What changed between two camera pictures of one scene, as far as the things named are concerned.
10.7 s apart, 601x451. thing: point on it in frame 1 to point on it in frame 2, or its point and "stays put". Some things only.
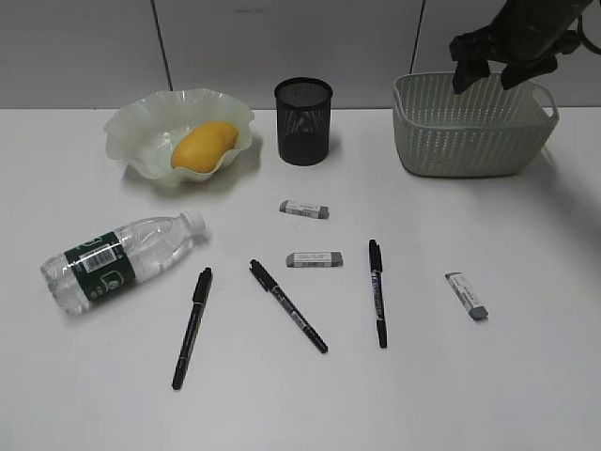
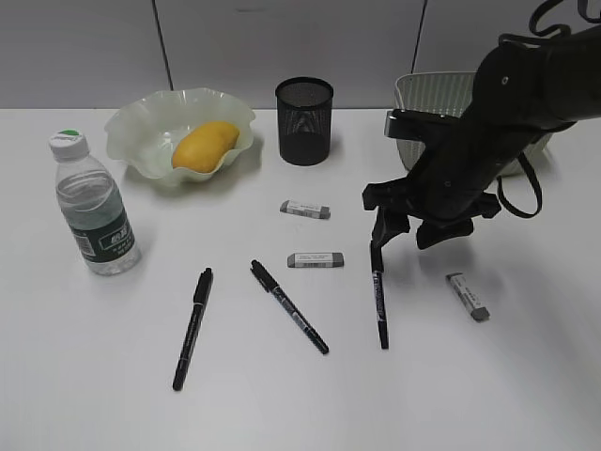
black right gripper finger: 516,72 to 431,232
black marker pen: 201,296 stays put
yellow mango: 203,148 stays put
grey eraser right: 476,310 stays put
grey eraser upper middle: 305,209 stays put
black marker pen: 271,287 stays put
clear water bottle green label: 77,277 to 96,206
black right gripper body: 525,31 to 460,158
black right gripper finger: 468,71 to 388,225
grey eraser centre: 315,259 stays put
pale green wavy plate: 142,133 stays put
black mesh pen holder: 303,120 stays put
